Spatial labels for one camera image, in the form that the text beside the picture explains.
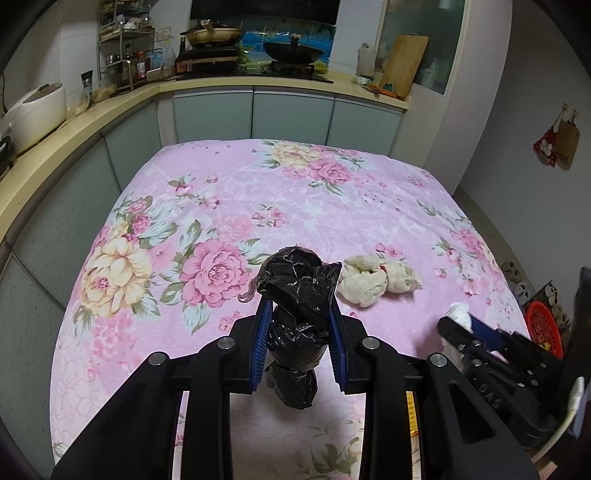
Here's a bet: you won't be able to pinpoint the white tissue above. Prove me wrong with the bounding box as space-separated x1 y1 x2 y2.
445 302 473 333

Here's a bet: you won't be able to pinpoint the red hanging bag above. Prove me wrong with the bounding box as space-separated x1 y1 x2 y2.
532 104 568 168

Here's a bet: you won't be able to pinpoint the white charging cable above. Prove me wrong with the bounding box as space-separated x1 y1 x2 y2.
530 375 587 464

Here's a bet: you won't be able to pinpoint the black wok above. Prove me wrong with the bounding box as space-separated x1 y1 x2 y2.
263 36 325 66

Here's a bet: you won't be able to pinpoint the cream cloth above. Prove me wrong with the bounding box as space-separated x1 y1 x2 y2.
337 255 423 308

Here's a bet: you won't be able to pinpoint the white rice cooker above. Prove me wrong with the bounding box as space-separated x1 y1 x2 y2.
1 83 66 156

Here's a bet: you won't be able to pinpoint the black plastic bag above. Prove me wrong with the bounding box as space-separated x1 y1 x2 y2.
256 246 342 410

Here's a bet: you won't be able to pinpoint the wooden cutting board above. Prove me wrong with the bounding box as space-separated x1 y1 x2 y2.
380 34 429 99

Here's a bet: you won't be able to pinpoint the golden pan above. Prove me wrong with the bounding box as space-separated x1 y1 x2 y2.
181 21 245 47

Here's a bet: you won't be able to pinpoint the metal spice rack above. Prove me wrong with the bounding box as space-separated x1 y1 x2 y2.
97 0 170 94

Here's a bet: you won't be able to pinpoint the brown hanging paper bag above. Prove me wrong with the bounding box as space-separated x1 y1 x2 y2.
554 110 580 171

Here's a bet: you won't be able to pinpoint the pink floral tablecloth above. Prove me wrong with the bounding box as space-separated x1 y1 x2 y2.
50 140 525 479

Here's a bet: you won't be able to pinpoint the translucent plastic jug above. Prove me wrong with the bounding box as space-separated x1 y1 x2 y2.
356 42 376 79

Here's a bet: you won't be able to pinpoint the red plastic mesh basket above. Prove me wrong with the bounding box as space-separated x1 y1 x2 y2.
525 301 564 360

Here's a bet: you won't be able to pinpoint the kitchen counter cabinets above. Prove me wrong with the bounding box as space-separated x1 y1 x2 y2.
1 73 410 474

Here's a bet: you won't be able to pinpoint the black shoe rack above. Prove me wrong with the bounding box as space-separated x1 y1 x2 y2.
526 281 569 326

